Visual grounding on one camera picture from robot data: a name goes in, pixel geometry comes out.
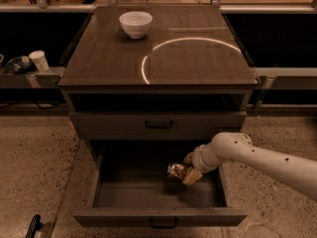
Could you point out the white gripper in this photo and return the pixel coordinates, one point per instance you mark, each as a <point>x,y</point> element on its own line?
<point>199,161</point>

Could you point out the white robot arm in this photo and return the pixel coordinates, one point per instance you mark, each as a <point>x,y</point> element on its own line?
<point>298,173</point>

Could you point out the open middle drawer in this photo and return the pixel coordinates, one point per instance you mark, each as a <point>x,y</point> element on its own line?
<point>131,185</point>

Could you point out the grey drawer cabinet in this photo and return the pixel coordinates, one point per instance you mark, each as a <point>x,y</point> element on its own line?
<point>189,61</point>

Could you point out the white bowl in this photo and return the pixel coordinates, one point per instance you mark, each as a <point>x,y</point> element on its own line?
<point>136,24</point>

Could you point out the black object on floor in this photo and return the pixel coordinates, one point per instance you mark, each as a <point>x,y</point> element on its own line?
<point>34,227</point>

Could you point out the white paper cup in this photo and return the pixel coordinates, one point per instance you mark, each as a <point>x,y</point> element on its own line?
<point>39,59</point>

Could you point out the dark patterned bowl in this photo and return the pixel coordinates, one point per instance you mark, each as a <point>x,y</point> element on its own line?
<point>18,65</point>

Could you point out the black top drawer handle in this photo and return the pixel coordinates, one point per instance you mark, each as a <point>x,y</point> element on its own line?
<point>150,124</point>

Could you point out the black drawer handle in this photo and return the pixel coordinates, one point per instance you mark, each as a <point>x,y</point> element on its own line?
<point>163,223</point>
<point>150,124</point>

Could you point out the black middle drawer handle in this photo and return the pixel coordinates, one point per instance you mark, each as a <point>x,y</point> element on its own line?
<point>163,223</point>

